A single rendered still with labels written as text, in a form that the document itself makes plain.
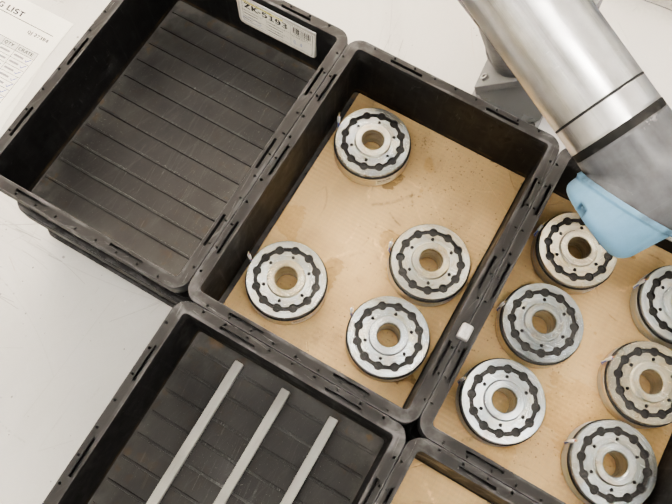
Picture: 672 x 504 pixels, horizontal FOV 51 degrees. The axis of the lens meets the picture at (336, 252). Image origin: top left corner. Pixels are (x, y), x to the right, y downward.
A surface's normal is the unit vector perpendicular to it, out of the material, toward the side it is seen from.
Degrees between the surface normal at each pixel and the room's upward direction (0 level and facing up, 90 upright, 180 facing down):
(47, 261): 0
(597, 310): 0
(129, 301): 0
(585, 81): 30
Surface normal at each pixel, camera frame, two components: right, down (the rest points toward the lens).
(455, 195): 0.01, -0.30
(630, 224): -0.23, 0.40
